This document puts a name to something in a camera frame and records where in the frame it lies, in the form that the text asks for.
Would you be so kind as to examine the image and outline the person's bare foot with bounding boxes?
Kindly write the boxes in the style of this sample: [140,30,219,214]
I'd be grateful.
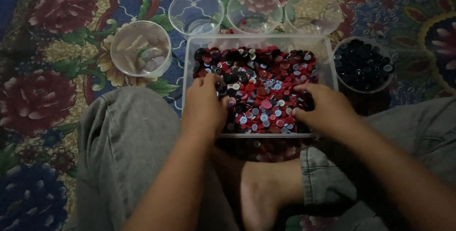
[214,145,307,231]

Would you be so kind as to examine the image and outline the clear cup of black buttons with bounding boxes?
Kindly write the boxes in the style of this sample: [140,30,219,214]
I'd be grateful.
[332,37,396,94]

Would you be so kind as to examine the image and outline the person's left hand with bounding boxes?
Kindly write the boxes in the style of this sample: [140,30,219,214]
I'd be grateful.
[181,73,236,144]

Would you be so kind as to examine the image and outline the person's grey trousers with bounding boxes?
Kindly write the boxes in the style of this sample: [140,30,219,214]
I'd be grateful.
[76,86,456,231]

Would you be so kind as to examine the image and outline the clear rectangular plastic container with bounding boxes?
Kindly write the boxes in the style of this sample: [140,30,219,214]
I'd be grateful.
[182,34,339,139]

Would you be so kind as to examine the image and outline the heap of black buttons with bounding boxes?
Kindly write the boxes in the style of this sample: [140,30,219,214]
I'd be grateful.
[334,39,394,92]

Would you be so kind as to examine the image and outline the pile of mixed coloured buttons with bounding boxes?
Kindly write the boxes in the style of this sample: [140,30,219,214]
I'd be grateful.
[192,46,319,134]

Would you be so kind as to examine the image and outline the clear plastic cup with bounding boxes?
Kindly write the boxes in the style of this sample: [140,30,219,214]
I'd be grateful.
[168,0,225,41]
[284,0,343,36]
[227,0,284,35]
[110,21,172,78]

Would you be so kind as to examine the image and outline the floral patterned carpet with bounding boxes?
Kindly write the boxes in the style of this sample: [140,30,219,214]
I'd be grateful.
[0,0,456,231]

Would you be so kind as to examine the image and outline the person's right hand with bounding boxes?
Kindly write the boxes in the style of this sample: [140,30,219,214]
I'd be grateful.
[291,83,360,140]

